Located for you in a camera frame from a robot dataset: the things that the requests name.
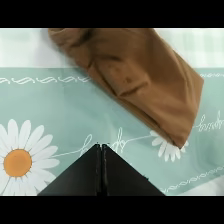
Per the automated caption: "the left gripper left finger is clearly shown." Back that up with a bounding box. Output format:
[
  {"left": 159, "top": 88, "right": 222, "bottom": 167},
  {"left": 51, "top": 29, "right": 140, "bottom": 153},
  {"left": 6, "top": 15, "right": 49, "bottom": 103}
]
[{"left": 37, "top": 143, "right": 102, "bottom": 197}]

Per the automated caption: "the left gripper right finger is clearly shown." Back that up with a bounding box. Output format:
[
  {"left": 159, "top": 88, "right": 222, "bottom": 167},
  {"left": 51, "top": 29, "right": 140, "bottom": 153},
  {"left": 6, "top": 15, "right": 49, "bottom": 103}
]
[{"left": 101, "top": 143, "right": 166, "bottom": 197}]

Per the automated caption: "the brown garment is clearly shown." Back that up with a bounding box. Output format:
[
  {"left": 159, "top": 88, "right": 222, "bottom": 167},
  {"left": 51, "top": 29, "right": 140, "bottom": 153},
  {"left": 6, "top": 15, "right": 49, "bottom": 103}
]
[{"left": 47, "top": 27, "right": 205, "bottom": 150}]

